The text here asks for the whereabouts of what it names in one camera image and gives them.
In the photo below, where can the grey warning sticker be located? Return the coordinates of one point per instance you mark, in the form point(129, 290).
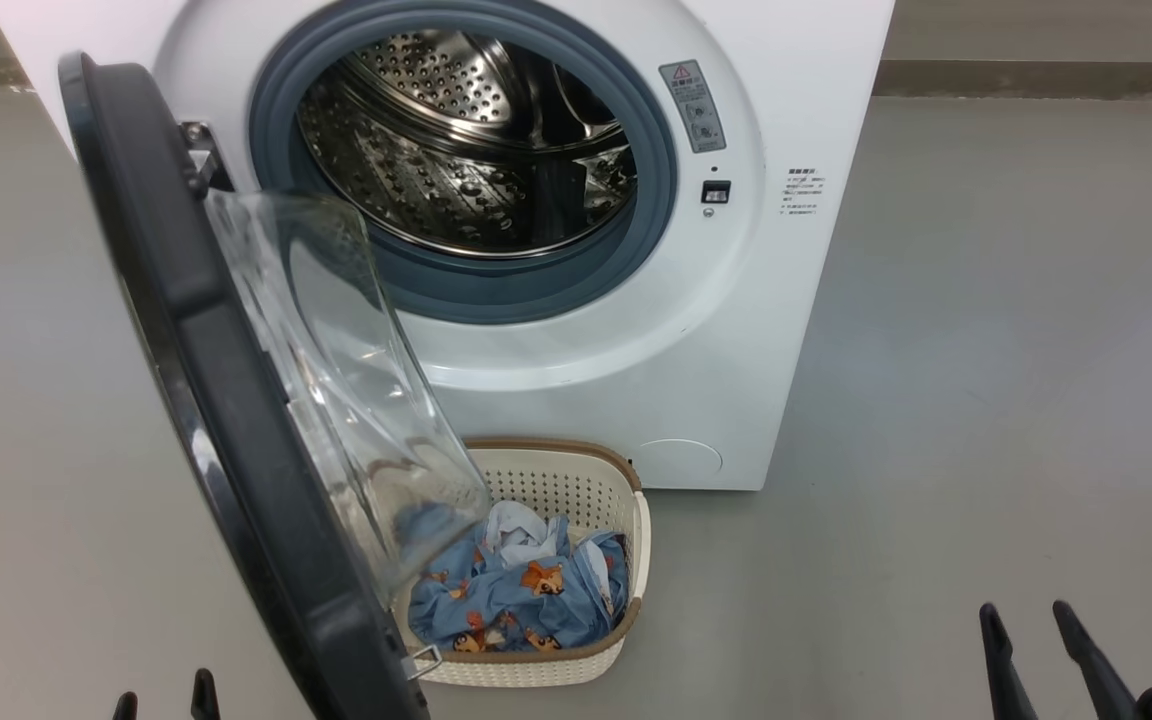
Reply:
point(693, 105)

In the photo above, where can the steel perforated washer drum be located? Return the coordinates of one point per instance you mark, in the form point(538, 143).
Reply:
point(436, 180)

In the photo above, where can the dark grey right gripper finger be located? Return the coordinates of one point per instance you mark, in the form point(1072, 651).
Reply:
point(1004, 670)
point(1094, 670)

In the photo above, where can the cream and blue printed garment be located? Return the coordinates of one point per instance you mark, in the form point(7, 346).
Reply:
point(521, 530)

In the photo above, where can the round white filter cover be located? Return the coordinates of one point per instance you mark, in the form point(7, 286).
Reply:
point(681, 460)

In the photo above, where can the dark round glass washer door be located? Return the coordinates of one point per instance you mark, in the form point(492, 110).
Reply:
point(216, 380)

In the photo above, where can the white front-load washing machine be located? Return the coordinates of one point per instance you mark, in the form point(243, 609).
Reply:
point(736, 350)

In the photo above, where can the metal door hinge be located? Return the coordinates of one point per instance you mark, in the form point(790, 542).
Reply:
point(204, 150)

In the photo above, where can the cream perforated laundry basket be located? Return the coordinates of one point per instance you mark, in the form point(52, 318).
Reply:
point(556, 480)

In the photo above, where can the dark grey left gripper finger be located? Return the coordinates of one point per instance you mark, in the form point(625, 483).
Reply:
point(125, 708)
point(204, 700)

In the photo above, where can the blue cartoon print garment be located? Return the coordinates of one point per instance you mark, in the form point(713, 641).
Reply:
point(506, 600)

